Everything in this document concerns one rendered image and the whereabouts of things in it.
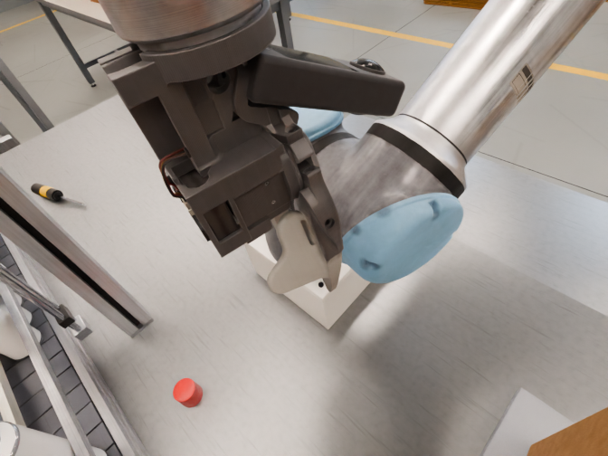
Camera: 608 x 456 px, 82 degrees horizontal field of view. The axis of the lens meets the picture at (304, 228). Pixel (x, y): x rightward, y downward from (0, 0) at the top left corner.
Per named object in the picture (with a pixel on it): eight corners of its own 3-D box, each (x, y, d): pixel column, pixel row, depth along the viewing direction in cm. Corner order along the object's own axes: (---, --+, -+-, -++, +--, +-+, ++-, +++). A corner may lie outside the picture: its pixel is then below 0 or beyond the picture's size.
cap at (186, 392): (204, 382, 55) (195, 375, 53) (202, 405, 53) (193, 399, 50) (182, 385, 55) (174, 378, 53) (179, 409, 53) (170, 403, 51)
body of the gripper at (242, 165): (187, 205, 27) (86, 44, 18) (280, 154, 29) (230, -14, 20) (227, 268, 22) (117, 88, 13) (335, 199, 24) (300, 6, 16)
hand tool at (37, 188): (34, 195, 93) (26, 187, 91) (44, 188, 95) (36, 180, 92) (84, 213, 85) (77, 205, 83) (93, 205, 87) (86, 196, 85)
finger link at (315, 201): (304, 247, 28) (258, 148, 24) (321, 235, 28) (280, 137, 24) (335, 271, 24) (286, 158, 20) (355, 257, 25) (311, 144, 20)
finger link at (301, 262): (285, 319, 29) (234, 232, 25) (341, 280, 31) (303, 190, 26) (301, 341, 27) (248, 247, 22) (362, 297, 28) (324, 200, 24)
